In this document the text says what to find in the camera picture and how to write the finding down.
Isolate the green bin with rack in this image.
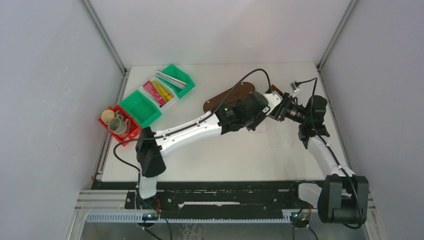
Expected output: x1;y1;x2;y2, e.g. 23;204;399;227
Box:
119;90;162;128

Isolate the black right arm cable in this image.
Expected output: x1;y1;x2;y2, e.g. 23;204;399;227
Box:
291;77;364;230

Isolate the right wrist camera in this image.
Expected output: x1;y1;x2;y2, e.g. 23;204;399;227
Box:
290;81;301;93

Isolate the red cup bin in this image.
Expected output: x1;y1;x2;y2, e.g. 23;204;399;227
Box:
98;105;142;143

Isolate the clear oval acrylic plate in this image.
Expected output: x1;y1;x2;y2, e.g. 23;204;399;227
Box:
265;118;294;152

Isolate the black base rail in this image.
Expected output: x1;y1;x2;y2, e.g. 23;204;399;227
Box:
91;180;310;220

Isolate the brown ceramic cup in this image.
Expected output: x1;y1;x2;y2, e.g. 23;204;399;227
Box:
100;109;116;124

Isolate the brown oval wooden tray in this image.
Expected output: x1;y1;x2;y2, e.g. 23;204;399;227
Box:
202;82;256;113

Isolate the pink toothpaste tube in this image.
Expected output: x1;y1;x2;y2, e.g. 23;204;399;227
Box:
143;81;167;107

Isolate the pink toothbrush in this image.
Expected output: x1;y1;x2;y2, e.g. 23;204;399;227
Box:
155;72;188;89

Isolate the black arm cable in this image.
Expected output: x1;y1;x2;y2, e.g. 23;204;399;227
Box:
112;68;273;173
291;77;364;230

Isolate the clear acrylic organizer rack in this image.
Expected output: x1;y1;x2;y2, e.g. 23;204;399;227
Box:
265;84;284;97

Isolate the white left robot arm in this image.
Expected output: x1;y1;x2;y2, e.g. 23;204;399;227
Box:
135;91;283;209

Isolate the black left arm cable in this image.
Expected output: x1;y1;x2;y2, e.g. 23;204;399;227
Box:
112;68;273;173

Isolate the yellow toothpaste tube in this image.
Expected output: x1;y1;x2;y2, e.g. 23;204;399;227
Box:
154;81;173;102

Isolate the grey cup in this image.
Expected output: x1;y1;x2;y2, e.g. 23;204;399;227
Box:
107;114;130;135

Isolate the green toothbrush bin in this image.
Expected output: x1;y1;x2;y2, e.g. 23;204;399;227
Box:
156;64;195;99

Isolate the white toothpaste bin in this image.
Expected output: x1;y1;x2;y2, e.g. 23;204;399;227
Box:
137;77;179;113

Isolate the aluminium frame post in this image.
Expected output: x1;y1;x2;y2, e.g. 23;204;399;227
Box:
79;0;127;75

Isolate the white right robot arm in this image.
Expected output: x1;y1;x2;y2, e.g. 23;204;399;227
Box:
266;91;369;229

